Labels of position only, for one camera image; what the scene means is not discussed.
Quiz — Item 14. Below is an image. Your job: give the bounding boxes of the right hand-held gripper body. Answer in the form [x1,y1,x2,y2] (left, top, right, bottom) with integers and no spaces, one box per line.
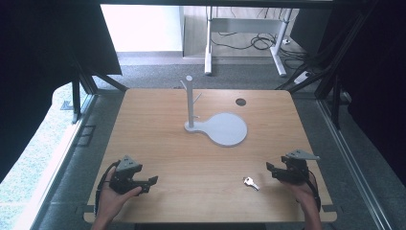
[280,149,321,185]

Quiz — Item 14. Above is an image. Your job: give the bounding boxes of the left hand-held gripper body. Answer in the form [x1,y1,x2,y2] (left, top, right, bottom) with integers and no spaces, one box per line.
[109,154,151,196]

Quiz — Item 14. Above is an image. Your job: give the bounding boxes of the person's right hand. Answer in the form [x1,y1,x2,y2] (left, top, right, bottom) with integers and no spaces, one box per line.
[278,176,320,212]

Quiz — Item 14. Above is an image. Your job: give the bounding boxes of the person's left hand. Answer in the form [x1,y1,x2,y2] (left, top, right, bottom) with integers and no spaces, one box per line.
[95,168,143,224]

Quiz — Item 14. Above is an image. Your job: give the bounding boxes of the silver key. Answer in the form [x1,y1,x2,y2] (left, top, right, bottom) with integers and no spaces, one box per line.
[242,176,260,192]

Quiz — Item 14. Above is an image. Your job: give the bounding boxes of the white key stand with pegs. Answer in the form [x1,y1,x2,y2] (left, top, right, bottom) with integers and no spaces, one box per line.
[179,75,249,149]

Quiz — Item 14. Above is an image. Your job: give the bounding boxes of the white power strip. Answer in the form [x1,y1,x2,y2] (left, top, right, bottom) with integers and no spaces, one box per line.
[293,70,312,85]

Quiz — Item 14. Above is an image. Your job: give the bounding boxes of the black curtain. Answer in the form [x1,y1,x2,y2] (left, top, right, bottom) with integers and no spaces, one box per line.
[314,0,406,180]
[0,0,123,185]

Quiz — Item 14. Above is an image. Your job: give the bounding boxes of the white cabinet panel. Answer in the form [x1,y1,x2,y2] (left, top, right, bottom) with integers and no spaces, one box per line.
[100,4,184,53]

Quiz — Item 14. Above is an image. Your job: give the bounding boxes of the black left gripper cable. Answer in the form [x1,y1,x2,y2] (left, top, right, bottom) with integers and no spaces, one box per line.
[94,160,121,216]

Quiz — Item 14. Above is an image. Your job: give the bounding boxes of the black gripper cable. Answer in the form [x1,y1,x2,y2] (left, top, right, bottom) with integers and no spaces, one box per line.
[305,170,322,213]
[94,160,121,216]

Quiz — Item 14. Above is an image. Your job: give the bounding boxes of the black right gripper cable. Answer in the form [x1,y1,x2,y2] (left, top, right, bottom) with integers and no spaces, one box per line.
[305,170,322,213]

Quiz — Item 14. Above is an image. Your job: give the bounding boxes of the black metal frame strut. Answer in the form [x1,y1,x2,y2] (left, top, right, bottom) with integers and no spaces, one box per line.
[276,6,377,130]
[70,57,129,125]

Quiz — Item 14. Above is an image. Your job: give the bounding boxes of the black floor cables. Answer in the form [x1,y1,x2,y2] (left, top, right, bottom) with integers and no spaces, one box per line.
[211,8,309,61]

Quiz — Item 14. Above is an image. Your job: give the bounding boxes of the white desk frame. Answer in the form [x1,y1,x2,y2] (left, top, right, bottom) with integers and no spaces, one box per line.
[204,5,293,78]

